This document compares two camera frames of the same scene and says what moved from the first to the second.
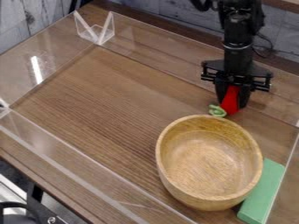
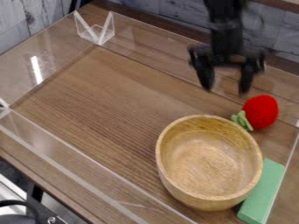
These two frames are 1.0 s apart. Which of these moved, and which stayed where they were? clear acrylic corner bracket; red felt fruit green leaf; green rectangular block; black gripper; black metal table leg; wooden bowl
Moved: black gripper; red felt fruit green leaf
Stayed: clear acrylic corner bracket; wooden bowl; black metal table leg; green rectangular block
